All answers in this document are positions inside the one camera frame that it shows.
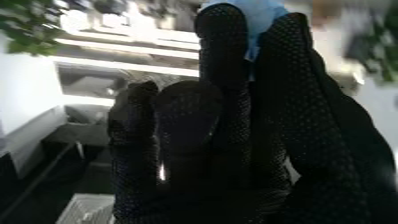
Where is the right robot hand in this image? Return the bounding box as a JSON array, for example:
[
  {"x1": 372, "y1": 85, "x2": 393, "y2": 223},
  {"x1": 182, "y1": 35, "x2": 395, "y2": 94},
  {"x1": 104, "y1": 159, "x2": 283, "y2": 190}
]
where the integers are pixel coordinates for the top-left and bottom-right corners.
[{"x1": 106, "y1": 3, "x2": 398, "y2": 224}]

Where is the green leafy plant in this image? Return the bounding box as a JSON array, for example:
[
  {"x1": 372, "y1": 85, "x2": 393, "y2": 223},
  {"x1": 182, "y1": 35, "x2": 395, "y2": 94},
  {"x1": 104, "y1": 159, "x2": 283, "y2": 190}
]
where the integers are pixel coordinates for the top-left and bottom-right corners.
[
  {"x1": 347, "y1": 9, "x2": 398, "y2": 83},
  {"x1": 0, "y1": 0, "x2": 68, "y2": 57}
]

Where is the blue flower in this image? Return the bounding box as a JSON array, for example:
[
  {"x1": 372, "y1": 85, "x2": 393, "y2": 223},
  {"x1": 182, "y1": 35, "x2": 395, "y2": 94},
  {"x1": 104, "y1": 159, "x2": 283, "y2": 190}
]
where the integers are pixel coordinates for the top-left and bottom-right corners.
[{"x1": 201, "y1": 0, "x2": 294, "y2": 81}]

